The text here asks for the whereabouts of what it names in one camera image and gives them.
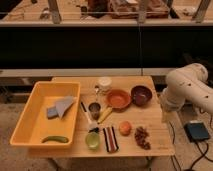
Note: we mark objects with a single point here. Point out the grey folded cloth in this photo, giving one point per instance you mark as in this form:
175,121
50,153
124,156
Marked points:
63,104

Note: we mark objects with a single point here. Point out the metal spoon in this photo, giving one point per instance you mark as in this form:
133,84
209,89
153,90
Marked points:
96,92

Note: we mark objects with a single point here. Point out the green cucumber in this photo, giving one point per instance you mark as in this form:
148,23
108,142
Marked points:
60,139

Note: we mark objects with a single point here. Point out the yellow plastic bin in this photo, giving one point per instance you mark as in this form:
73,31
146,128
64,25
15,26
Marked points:
33,124

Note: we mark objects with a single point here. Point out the dark red bowl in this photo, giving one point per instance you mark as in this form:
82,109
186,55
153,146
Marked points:
141,95

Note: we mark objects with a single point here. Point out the wooden table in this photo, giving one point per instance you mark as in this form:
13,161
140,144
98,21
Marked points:
149,117

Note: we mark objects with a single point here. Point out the brown grape bunch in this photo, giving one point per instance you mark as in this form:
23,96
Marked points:
141,135

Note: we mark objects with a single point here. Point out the blue sponge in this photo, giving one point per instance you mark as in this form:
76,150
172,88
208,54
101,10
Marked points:
52,112

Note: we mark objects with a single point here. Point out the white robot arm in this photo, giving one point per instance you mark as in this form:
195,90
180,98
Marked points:
187,83

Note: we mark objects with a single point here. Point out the black foot pedal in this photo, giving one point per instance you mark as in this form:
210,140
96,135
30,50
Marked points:
196,132

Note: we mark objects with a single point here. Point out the green plastic cup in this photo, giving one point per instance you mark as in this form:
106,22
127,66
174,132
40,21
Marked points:
92,140

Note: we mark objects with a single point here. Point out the white paper cup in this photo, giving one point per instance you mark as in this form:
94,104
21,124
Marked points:
104,84

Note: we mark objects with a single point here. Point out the small metal cup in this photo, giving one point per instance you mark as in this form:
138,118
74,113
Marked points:
94,109

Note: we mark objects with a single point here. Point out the orange fruit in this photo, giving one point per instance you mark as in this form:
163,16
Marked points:
125,128

